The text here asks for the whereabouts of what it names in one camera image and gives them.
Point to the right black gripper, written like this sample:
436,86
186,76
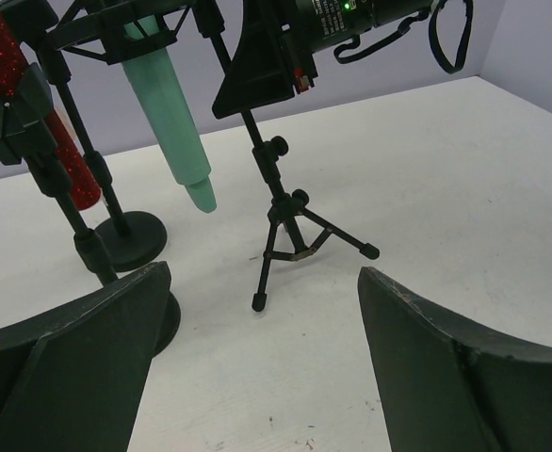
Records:
257,75

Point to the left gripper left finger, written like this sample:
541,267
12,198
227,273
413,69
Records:
71,378

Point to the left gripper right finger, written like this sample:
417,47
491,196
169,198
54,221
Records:
449,383

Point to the teal microphone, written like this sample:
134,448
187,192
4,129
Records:
159,93

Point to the black mic stand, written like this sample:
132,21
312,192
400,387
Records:
25,136
132,238

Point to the red glitter microphone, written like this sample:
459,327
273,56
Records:
85,192

